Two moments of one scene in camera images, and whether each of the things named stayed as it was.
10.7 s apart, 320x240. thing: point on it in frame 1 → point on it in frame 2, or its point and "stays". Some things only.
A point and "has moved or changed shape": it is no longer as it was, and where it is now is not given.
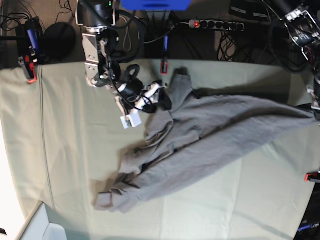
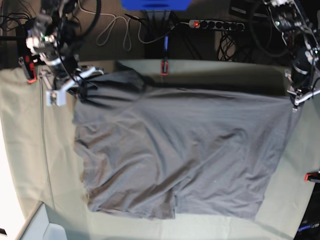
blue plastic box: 156,5 stays
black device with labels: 252,10 stays
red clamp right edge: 311,175 stays
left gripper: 134,92 → 57,94
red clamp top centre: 164,68 stays
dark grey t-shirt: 201,136 has moved or changed shape
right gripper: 315,92 → 301,96
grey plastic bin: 38,227 stays
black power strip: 201,24 stays
